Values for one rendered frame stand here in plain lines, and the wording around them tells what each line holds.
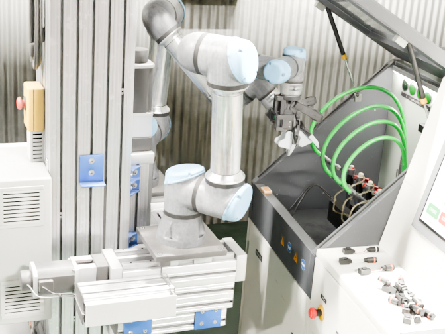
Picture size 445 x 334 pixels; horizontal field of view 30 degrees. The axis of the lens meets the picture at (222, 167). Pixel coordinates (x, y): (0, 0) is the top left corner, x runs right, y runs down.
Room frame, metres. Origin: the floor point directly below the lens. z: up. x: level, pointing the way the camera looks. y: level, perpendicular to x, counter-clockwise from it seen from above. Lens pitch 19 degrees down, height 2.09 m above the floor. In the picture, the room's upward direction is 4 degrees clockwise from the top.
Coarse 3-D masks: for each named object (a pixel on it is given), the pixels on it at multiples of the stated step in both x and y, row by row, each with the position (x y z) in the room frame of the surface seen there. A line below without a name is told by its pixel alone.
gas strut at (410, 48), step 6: (408, 42) 2.53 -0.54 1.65; (408, 48) 2.53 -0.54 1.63; (414, 54) 2.54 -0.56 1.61; (414, 60) 2.54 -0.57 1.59; (414, 66) 2.54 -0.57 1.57; (414, 72) 2.55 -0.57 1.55; (420, 78) 2.55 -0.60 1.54; (420, 84) 2.55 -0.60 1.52; (420, 90) 2.56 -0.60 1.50; (420, 96) 2.56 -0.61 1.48; (426, 102) 2.57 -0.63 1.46; (426, 108) 2.57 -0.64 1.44; (426, 114) 2.58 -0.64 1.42
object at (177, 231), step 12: (168, 216) 2.28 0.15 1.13; (180, 216) 2.26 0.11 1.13; (192, 216) 2.27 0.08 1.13; (168, 228) 2.26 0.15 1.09; (180, 228) 2.26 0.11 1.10; (192, 228) 2.27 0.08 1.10; (204, 228) 2.32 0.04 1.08; (168, 240) 2.25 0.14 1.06; (180, 240) 2.25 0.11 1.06; (192, 240) 2.25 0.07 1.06; (204, 240) 2.30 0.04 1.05
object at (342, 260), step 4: (340, 260) 2.34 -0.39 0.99; (344, 260) 2.33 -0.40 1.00; (348, 260) 2.34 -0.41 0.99; (360, 260) 2.37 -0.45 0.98; (364, 260) 2.36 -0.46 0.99; (368, 260) 2.36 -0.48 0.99; (372, 260) 2.36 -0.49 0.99; (376, 260) 2.36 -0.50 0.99; (340, 264) 2.33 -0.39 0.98; (344, 264) 2.33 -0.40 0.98; (348, 264) 2.34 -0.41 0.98
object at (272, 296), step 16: (256, 240) 3.00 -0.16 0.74; (256, 256) 2.98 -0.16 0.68; (272, 256) 2.81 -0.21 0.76; (256, 272) 2.96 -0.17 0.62; (272, 272) 2.80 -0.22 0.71; (288, 272) 2.65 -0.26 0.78; (256, 288) 2.95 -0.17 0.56; (272, 288) 2.78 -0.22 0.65; (288, 288) 2.63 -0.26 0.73; (256, 304) 2.93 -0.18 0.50; (272, 304) 2.77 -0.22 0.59; (288, 304) 2.62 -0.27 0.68; (304, 304) 2.49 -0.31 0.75; (256, 320) 2.91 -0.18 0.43; (272, 320) 2.75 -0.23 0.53; (288, 320) 2.60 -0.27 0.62; (304, 320) 2.48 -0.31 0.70
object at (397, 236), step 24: (432, 120) 2.51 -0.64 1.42; (432, 144) 2.46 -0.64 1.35; (408, 168) 2.53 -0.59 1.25; (432, 168) 2.41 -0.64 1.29; (408, 192) 2.47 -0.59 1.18; (408, 216) 2.42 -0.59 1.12; (384, 240) 2.49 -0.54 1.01; (408, 240) 2.37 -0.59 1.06; (408, 264) 2.33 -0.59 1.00; (432, 264) 2.22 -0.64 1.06; (312, 288) 2.44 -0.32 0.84; (336, 288) 2.27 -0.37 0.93; (432, 288) 2.18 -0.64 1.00; (336, 312) 2.25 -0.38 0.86; (360, 312) 2.11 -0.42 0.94
